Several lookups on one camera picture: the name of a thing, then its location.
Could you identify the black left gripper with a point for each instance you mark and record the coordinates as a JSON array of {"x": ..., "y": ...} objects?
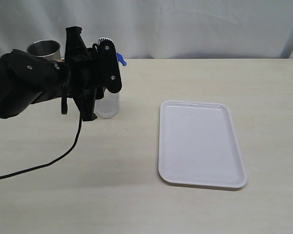
[{"x": 91, "y": 68}]

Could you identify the stainless steel cup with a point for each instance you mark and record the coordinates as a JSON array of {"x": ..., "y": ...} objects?
[{"x": 47, "y": 49}]

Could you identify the blue clip-lock lid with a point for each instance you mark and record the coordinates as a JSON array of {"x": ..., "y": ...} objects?
[{"x": 121, "y": 59}]

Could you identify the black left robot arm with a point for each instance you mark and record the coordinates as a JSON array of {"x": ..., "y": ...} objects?
[{"x": 26, "y": 79}]

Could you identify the clear tall plastic container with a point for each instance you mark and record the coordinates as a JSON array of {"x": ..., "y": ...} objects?
[{"x": 108, "y": 106}]

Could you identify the white rectangular plastic tray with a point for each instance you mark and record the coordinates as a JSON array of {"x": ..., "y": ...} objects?
[{"x": 198, "y": 146}]

